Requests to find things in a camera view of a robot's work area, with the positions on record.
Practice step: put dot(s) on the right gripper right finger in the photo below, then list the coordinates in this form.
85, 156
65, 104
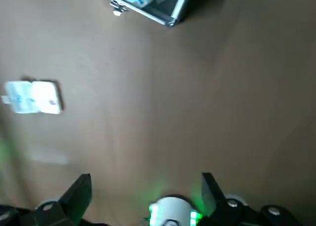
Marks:
212, 196

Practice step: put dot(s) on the silver aluminium case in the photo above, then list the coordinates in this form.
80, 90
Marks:
158, 13

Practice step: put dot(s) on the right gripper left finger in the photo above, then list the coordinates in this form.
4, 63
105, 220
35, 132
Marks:
74, 196

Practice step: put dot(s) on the small white medicine box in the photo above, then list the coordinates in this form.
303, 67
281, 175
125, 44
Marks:
42, 97

